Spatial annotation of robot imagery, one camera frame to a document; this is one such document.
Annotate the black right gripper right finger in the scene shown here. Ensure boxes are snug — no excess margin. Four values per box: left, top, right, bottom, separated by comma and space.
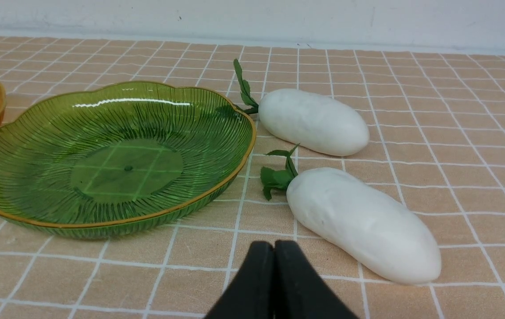
273, 240, 357, 319

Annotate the white radish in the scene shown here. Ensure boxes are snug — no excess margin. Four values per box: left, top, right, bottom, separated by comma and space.
260, 145, 442, 285
233, 59, 370, 157

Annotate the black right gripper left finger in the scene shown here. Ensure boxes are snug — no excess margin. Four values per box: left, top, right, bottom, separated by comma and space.
205, 241, 275, 319

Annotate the green ribbed glass plate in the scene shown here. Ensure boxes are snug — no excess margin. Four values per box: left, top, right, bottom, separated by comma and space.
0, 81, 256, 240

